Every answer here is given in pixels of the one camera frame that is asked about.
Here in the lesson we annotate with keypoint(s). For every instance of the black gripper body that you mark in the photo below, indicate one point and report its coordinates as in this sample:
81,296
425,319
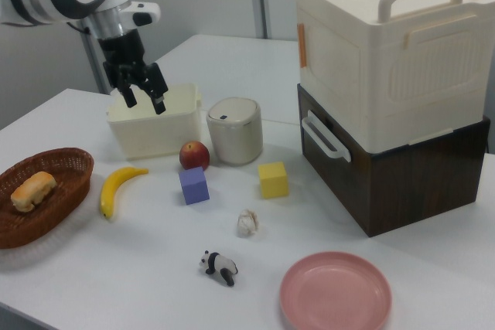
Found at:
123,57

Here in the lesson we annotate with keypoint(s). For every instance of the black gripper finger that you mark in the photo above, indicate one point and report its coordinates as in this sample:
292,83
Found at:
158,104
130,98

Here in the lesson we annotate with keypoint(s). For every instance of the toy bread loaf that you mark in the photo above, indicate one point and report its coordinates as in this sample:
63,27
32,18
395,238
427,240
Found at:
34,190

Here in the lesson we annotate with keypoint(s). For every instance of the brown wicker basket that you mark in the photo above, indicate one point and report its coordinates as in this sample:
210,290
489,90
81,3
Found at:
58,210

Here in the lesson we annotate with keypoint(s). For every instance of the cream plastic bin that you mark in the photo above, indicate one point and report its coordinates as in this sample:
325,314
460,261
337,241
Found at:
154,133

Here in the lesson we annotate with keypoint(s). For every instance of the red toy apple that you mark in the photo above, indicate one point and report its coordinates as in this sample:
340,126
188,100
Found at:
194,156

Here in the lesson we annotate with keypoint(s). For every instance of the small lidded trash can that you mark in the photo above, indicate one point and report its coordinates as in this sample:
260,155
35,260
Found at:
236,133

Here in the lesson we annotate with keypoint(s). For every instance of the purple cube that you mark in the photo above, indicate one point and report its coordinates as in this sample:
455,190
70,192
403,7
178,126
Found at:
193,187

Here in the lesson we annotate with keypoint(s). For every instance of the yellow toy banana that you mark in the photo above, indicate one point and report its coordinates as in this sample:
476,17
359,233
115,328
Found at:
114,187

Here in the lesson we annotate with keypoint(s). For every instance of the yellow cube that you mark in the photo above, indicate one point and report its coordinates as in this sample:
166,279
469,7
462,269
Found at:
274,181

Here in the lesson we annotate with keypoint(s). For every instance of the white crumpled paper ball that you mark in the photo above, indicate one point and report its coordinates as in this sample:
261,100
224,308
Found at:
247,223

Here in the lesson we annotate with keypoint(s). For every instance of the copper latch strip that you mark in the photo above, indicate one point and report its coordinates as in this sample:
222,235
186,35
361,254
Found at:
302,46

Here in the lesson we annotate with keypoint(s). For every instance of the toy panda figure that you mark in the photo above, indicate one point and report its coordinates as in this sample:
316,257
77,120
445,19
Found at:
218,264

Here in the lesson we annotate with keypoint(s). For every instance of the pink plate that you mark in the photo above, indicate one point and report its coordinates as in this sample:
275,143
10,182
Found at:
334,291

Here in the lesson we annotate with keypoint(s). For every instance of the dark wood drawer box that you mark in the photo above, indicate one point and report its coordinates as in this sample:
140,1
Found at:
417,187

